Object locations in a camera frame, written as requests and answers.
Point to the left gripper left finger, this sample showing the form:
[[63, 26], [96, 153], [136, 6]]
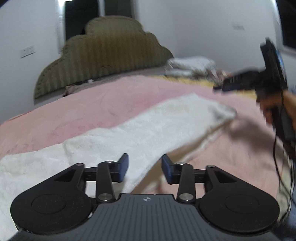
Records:
[[106, 173]]

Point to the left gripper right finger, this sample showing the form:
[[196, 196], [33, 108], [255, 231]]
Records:
[[181, 174]]

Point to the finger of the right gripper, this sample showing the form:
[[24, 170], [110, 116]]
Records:
[[245, 74], [235, 86]]

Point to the white jacquard pants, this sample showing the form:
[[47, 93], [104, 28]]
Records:
[[175, 127]]

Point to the person right hand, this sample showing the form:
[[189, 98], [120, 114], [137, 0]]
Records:
[[286, 98]]

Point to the pink floral bed sheet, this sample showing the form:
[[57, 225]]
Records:
[[243, 147]]

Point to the patterned pillow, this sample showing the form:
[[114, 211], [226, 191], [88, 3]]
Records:
[[71, 89]]

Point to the olive upholstered headboard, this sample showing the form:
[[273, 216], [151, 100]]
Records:
[[110, 45]]

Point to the dark window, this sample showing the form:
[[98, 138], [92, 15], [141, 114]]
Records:
[[78, 13]]

